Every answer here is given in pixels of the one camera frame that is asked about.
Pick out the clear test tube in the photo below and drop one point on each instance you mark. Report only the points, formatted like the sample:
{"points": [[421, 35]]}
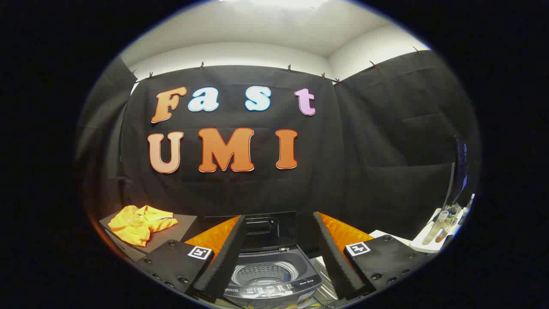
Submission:
{"points": [[435, 227]]}

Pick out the orange shirt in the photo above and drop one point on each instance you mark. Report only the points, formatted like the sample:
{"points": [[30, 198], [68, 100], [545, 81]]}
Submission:
{"points": [[137, 227]]}

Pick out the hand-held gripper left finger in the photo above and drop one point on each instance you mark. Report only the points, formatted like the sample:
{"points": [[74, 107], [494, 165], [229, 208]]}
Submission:
{"points": [[223, 262]]}

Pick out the grey washing machine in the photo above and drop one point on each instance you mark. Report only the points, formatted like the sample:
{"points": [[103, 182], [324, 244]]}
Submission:
{"points": [[274, 285]]}

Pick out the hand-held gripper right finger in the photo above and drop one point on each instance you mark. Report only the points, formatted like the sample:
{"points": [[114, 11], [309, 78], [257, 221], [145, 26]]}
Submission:
{"points": [[334, 262]]}

